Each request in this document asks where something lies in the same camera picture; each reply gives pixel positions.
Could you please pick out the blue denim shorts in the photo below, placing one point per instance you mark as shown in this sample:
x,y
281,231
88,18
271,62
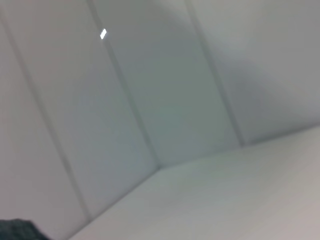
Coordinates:
x,y
15,230

